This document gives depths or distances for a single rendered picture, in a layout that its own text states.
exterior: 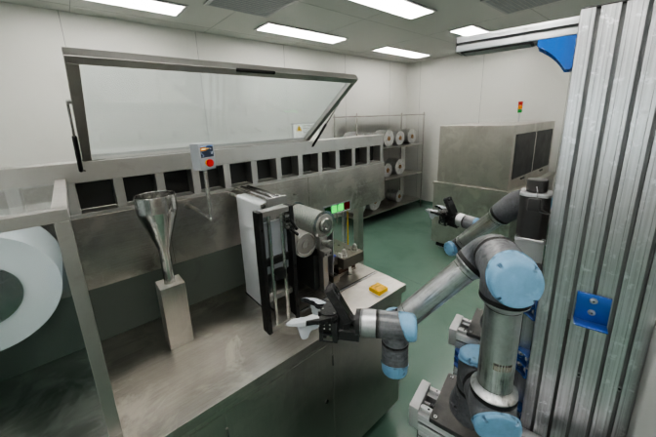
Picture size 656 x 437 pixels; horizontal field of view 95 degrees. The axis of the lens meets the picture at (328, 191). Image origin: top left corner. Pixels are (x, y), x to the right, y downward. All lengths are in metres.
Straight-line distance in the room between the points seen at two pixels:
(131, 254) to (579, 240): 1.62
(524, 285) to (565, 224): 0.33
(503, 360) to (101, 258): 1.45
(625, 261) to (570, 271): 0.12
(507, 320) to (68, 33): 3.86
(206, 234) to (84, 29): 2.73
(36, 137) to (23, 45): 0.77
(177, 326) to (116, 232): 0.46
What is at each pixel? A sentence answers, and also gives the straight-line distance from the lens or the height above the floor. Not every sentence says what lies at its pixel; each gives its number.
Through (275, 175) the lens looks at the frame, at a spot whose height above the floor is 1.48.
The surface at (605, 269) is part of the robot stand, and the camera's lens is 1.13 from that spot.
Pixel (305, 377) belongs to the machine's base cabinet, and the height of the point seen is 0.73.
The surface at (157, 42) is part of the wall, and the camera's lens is 4.00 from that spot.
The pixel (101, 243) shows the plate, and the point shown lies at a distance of 1.54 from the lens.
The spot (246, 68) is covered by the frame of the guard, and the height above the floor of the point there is 1.97.
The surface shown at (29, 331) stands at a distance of 1.04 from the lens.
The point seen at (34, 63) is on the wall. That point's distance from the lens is 3.84.
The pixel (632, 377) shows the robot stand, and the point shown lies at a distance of 1.29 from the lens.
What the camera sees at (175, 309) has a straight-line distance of 1.41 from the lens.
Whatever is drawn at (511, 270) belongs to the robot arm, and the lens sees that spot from 0.81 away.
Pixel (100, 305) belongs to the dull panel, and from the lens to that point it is 1.64.
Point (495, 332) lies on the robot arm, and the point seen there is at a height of 1.26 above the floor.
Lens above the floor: 1.78
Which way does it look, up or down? 14 degrees down
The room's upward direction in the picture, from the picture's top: 2 degrees counter-clockwise
